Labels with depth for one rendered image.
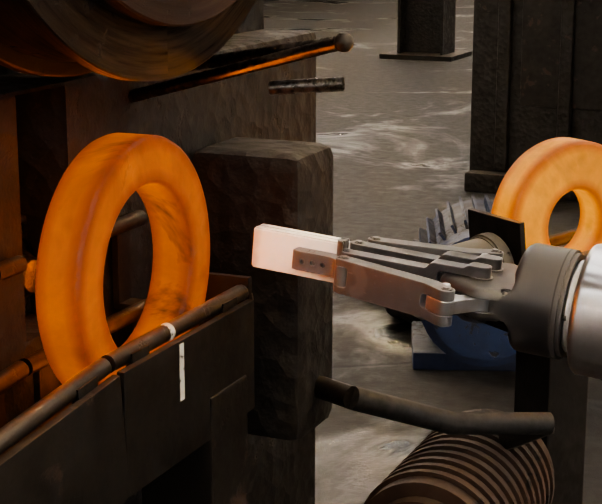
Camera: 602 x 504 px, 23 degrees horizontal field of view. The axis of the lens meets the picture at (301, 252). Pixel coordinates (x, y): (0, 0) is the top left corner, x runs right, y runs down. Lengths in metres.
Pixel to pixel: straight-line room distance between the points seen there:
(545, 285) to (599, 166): 0.42
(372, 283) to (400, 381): 2.15
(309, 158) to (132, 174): 0.24
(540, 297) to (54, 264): 0.31
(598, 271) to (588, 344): 0.05
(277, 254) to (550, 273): 0.21
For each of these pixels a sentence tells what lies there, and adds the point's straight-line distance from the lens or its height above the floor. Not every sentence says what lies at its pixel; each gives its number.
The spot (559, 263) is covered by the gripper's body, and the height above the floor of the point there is 0.76.
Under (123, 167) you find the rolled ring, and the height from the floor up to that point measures 0.83.
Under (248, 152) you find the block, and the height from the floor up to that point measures 0.80.
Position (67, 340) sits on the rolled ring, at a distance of 0.92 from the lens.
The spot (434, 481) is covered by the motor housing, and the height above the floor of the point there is 0.53.
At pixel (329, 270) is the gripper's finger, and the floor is 0.74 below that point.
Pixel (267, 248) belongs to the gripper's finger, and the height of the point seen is 0.75.
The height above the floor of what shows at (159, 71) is 0.89.
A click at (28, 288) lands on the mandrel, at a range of 1.03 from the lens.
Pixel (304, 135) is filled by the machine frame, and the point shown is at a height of 0.77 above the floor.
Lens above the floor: 0.99
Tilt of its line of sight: 13 degrees down
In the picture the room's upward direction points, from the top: straight up
